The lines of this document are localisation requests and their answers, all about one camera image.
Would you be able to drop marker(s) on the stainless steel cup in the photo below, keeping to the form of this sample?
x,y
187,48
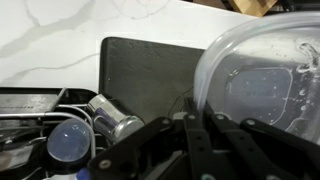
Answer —
x,y
115,118

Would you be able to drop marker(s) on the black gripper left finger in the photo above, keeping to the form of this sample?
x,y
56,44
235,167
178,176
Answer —
x,y
160,150

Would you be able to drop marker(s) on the clear plastic bowl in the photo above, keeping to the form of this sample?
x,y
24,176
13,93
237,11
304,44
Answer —
x,y
266,60

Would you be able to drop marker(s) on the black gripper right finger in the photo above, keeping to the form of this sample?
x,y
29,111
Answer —
x,y
260,150

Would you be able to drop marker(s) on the stainless steel sink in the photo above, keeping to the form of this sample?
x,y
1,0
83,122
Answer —
x,y
146,76

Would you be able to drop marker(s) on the translucent bottle cap dome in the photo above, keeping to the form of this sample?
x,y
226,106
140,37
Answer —
x,y
68,141

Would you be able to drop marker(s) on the light wooden board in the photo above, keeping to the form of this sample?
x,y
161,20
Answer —
x,y
253,6

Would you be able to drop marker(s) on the steel dish rack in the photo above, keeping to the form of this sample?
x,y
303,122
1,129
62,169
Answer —
x,y
30,110

